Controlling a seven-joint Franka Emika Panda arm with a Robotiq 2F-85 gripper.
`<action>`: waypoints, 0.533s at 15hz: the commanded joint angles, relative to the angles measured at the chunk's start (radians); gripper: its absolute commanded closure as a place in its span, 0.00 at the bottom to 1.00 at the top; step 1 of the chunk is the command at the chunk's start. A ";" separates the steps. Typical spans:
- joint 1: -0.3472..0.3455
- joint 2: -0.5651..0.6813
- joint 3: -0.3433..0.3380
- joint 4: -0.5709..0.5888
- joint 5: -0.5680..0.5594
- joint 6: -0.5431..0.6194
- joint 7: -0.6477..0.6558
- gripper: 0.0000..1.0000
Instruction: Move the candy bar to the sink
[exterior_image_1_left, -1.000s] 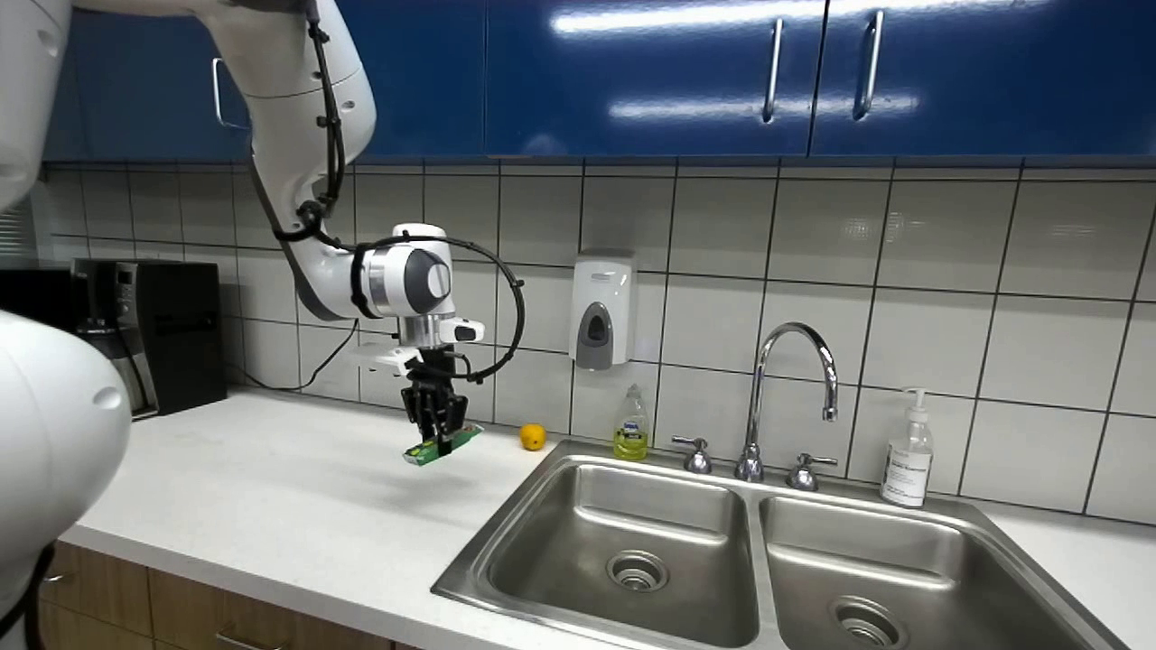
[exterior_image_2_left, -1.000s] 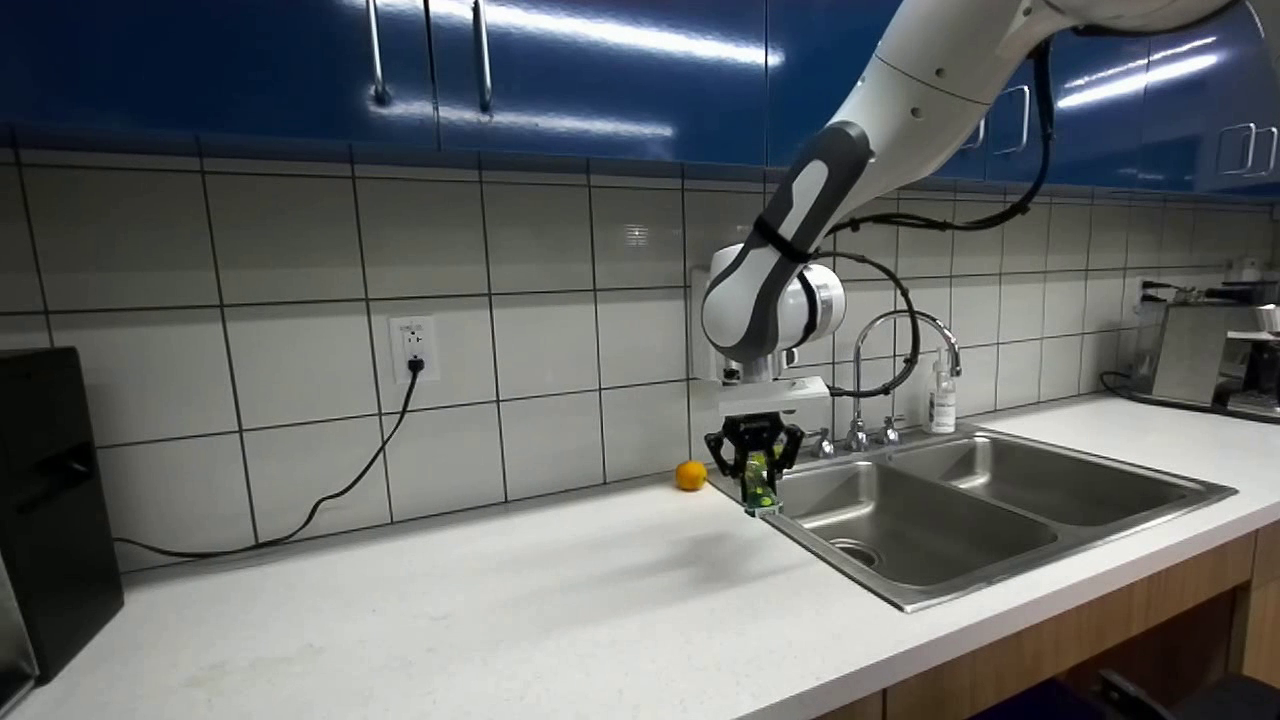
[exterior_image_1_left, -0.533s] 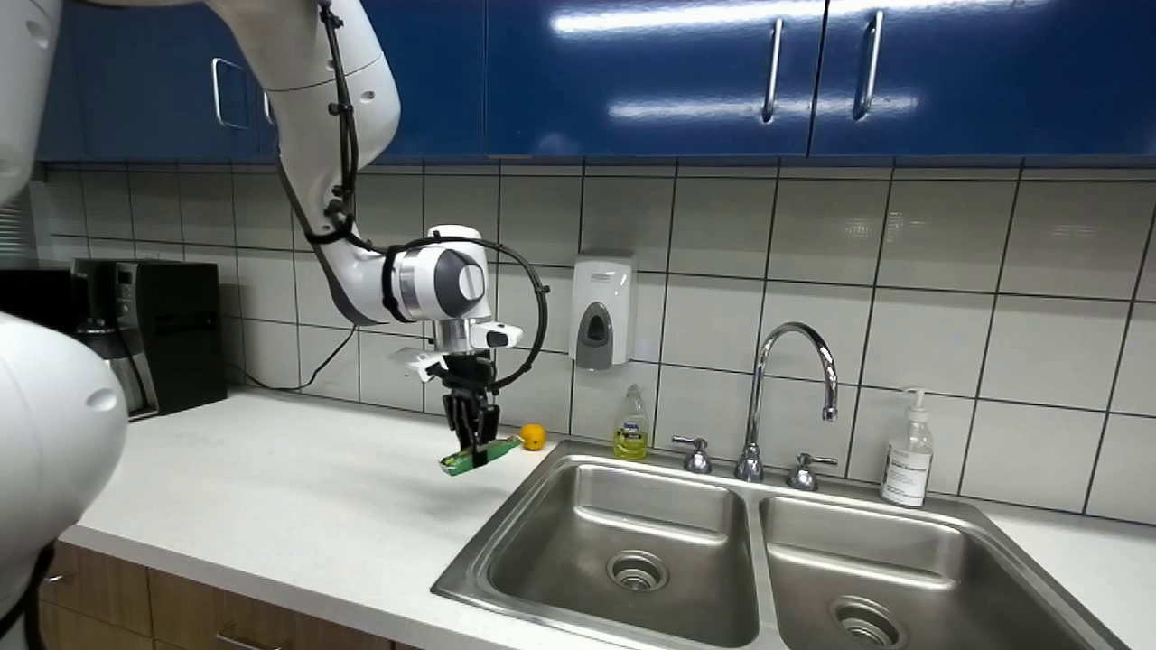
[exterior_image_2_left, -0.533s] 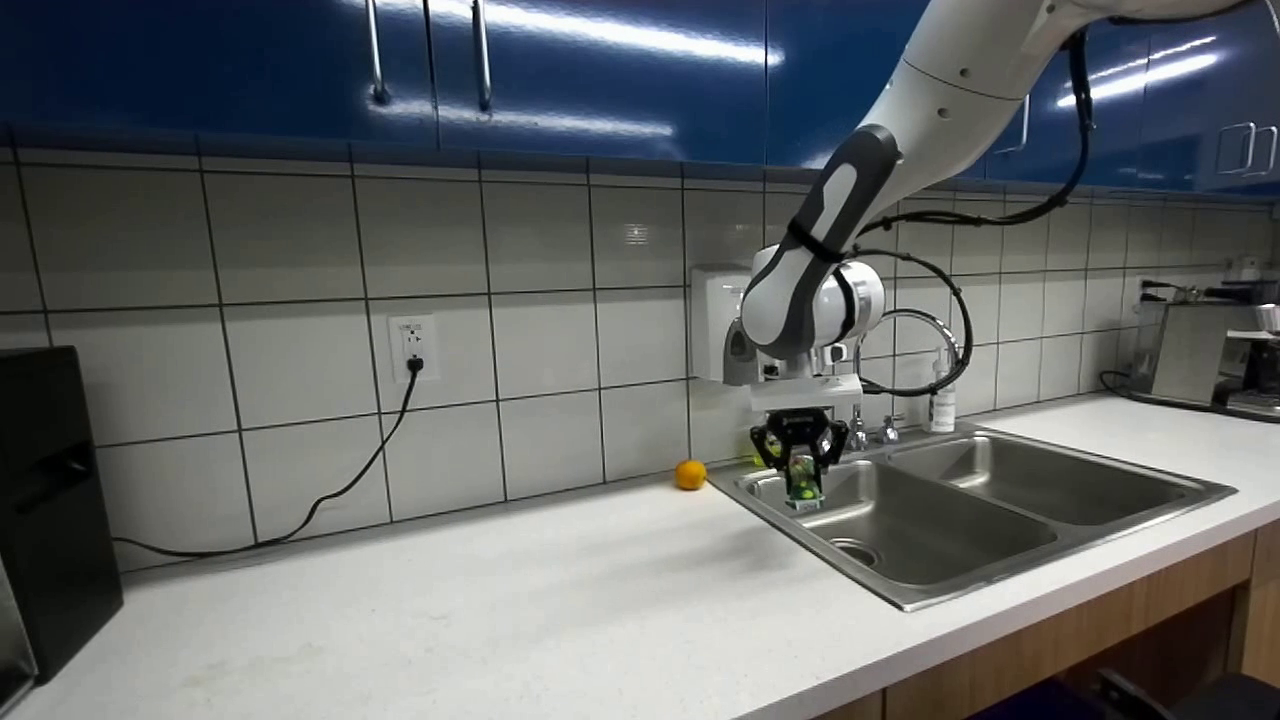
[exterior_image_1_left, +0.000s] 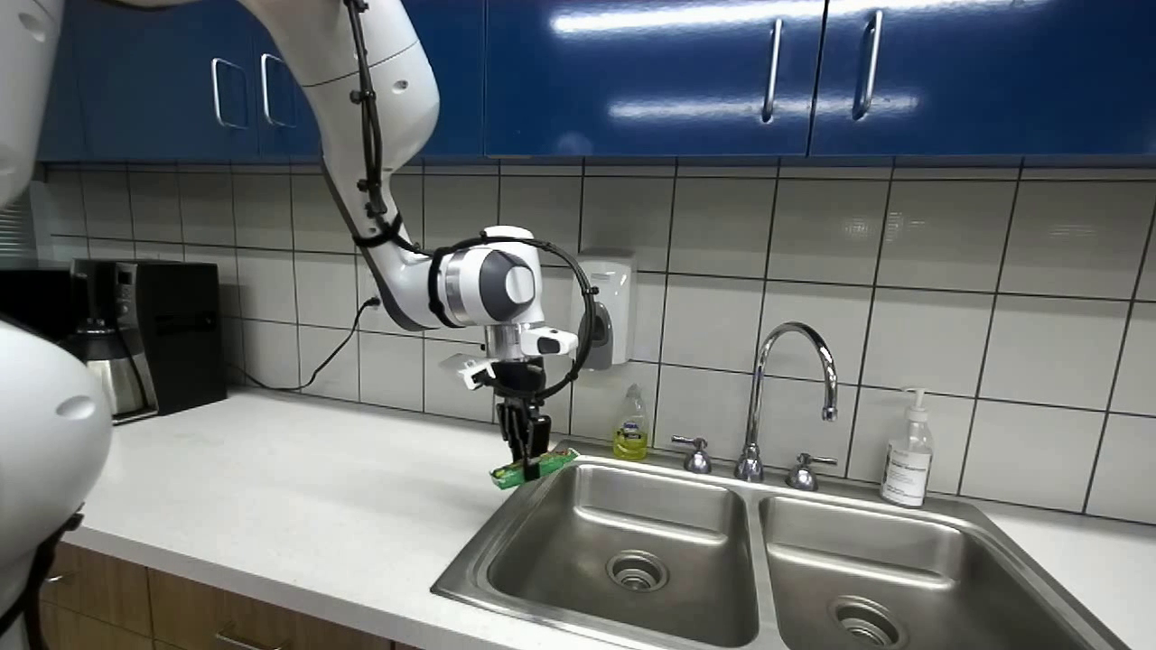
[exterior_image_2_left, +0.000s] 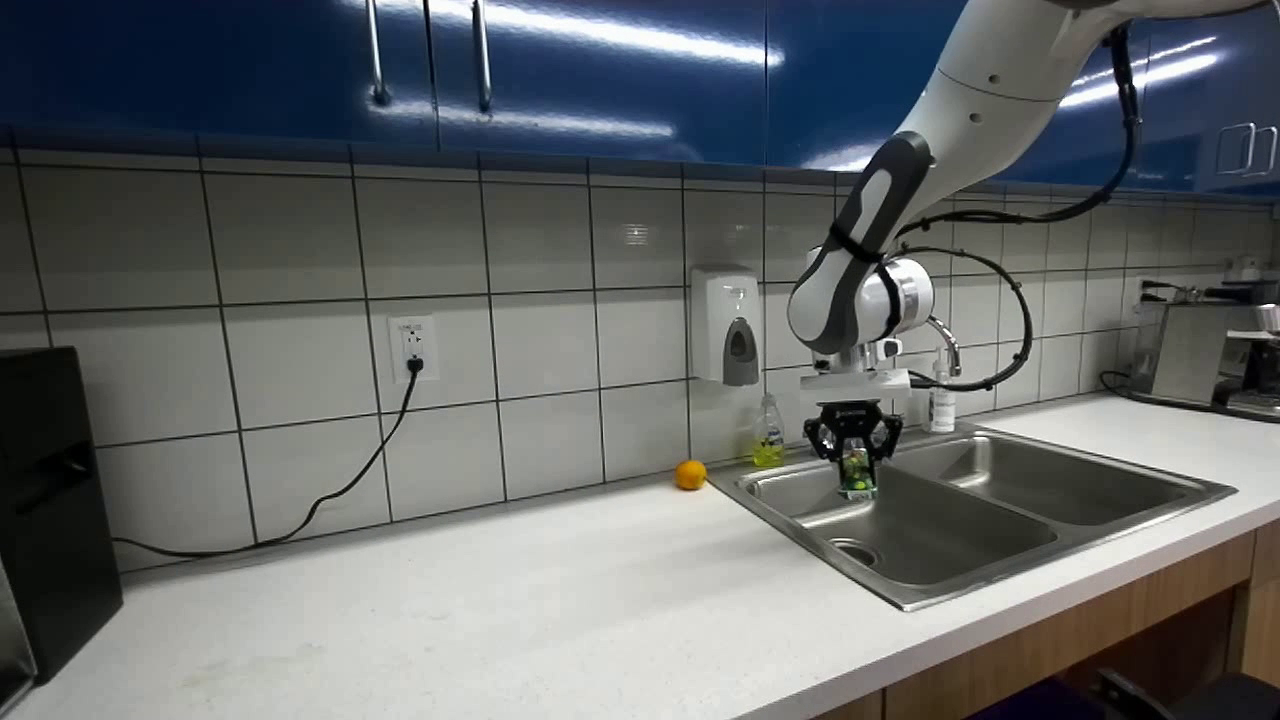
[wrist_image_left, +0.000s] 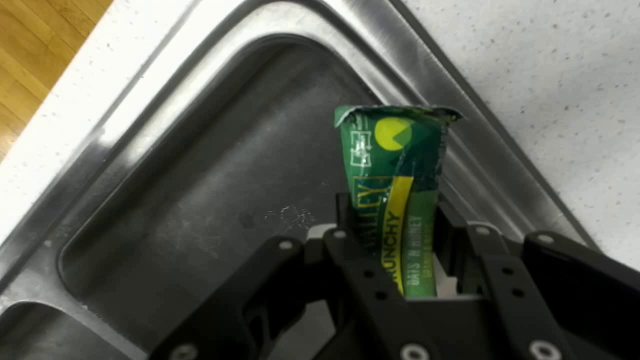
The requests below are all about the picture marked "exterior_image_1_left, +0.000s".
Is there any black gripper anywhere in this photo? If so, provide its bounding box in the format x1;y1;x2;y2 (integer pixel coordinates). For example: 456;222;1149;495
486;359;554;471

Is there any green candy bar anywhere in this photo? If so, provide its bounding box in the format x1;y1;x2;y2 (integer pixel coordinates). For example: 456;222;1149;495
487;445;583;493

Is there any stainless steel double sink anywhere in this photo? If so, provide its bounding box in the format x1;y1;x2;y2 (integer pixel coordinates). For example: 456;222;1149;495
431;442;1132;650

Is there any yellow-green dish soap bottle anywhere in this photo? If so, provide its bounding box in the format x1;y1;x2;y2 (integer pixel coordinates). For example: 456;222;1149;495
606;385;659;465

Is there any chrome faucet knob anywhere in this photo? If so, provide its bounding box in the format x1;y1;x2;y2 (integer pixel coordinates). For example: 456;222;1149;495
786;452;843;495
670;433;714;477

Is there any chrome gooseneck faucet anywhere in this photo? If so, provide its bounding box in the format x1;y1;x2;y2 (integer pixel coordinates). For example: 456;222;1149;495
734;320;847;484

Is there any black countertop appliance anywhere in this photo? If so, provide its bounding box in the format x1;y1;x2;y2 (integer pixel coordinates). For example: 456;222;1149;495
114;257;232;421

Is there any wooden lower cabinet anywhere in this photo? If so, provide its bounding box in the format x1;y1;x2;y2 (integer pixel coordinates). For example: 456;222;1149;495
33;539;419;650

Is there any white pump soap bottle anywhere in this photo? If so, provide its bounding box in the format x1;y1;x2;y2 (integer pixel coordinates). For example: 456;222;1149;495
877;388;941;511

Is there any silver coffee maker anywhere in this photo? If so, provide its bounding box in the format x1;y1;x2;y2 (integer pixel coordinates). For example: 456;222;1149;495
67;259;156;424

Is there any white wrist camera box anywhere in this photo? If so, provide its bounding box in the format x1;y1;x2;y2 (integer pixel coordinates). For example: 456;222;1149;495
453;332;580;389

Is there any white wall soap dispenser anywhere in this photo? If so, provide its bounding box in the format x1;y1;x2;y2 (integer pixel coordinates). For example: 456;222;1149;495
576;253;640;372

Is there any black appliance power cable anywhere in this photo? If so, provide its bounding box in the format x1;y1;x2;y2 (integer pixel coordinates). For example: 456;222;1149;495
292;297;385;393

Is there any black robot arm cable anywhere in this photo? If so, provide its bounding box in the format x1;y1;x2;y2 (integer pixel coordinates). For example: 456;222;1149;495
340;0;618;406

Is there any silver cabinet door handle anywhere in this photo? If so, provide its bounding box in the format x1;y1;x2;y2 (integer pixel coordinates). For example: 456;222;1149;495
206;52;238;132
757;10;789;132
851;7;889;122
253;49;292;132

